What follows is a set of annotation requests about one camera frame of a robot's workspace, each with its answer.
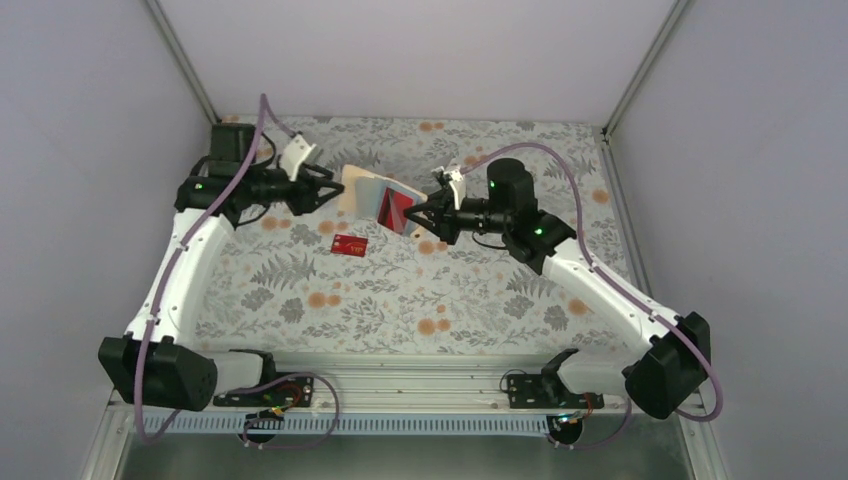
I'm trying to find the red credit card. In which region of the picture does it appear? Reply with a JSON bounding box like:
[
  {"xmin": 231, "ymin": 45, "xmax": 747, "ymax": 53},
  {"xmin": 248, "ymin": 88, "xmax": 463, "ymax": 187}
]
[
  {"xmin": 376, "ymin": 187, "xmax": 417, "ymax": 235},
  {"xmin": 330, "ymin": 235, "xmax": 368, "ymax": 257}
]

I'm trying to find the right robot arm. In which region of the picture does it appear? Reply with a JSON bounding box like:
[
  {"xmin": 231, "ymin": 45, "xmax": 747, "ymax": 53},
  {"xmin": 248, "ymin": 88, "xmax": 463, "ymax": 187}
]
[{"xmin": 404, "ymin": 158, "xmax": 711, "ymax": 419}]

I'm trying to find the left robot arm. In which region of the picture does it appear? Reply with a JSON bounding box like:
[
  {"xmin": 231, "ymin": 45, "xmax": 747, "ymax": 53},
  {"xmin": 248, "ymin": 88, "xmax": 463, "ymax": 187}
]
[{"xmin": 98, "ymin": 123, "xmax": 344, "ymax": 411}]

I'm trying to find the floral patterned table mat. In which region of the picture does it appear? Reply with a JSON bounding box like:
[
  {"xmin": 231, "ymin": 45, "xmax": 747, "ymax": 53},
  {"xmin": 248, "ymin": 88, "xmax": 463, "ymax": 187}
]
[{"xmin": 195, "ymin": 116, "xmax": 628, "ymax": 355}]

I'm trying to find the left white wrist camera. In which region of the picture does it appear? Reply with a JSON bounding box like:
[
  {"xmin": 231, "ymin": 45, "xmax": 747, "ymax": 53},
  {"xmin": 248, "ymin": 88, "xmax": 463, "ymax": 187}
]
[{"xmin": 278, "ymin": 133, "xmax": 320, "ymax": 182}]

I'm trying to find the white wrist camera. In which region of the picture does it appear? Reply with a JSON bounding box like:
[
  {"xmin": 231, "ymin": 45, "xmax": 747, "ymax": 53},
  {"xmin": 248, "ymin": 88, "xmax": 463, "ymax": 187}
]
[
  {"xmin": 431, "ymin": 164, "xmax": 467, "ymax": 210},
  {"xmin": 278, "ymin": 133, "xmax": 320, "ymax": 182}
]

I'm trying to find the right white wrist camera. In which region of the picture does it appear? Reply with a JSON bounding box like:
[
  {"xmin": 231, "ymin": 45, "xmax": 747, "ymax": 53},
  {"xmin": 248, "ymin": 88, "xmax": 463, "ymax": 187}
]
[{"xmin": 431, "ymin": 164, "xmax": 467, "ymax": 210}]

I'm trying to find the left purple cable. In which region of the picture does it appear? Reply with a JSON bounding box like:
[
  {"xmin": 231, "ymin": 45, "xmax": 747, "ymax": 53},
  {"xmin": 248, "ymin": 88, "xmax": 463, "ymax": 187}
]
[{"xmin": 132, "ymin": 92, "xmax": 340, "ymax": 452}]

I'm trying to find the purple cable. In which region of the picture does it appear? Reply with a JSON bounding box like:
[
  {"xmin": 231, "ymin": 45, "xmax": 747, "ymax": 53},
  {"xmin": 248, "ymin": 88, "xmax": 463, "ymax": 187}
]
[
  {"xmin": 460, "ymin": 142, "xmax": 725, "ymax": 452},
  {"xmin": 132, "ymin": 92, "xmax": 340, "ymax": 452}
]

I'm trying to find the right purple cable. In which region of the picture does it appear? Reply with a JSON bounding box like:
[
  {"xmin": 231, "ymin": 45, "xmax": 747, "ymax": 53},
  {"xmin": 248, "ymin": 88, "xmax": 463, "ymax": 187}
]
[{"xmin": 460, "ymin": 142, "xmax": 725, "ymax": 452}]

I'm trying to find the aluminium mounting rail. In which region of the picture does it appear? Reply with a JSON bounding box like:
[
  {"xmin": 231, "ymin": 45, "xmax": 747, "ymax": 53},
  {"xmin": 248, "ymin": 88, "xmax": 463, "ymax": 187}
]
[{"xmin": 109, "ymin": 364, "xmax": 704, "ymax": 415}]

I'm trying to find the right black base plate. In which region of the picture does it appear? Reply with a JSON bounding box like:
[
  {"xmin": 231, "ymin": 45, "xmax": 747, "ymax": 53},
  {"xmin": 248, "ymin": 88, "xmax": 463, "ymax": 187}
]
[{"xmin": 504, "ymin": 373, "xmax": 605, "ymax": 410}]

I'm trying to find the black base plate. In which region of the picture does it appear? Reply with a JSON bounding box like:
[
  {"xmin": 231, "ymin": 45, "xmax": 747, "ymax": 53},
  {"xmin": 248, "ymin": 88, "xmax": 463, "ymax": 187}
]
[
  {"xmin": 504, "ymin": 373, "xmax": 605, "ymax": 410},
  {"xmin": 212, "ymin": 377, "xmax": 314, "ymax": 409}
]

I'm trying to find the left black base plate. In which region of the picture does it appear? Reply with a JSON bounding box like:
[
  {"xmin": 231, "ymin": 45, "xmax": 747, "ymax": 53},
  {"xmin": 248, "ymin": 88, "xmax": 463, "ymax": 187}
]
[{"xmin": 212, "ymin": 377, "xmax": 314, "ymax": 409}]

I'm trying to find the grey slotted cable duct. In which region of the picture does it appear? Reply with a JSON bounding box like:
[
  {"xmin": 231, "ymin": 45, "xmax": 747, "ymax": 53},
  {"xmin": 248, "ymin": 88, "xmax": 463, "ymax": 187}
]
[{"xmin": 167, "ymin": 412, "xmax": 549, "ymax": 437}]

